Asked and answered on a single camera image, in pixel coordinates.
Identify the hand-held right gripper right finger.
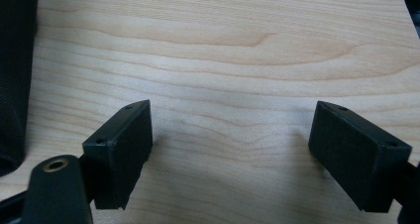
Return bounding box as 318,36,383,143
307,100,413,214

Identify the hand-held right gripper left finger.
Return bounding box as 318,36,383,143
81,99,155,211

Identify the black mesh pencil case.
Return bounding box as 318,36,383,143
0,0,41,177

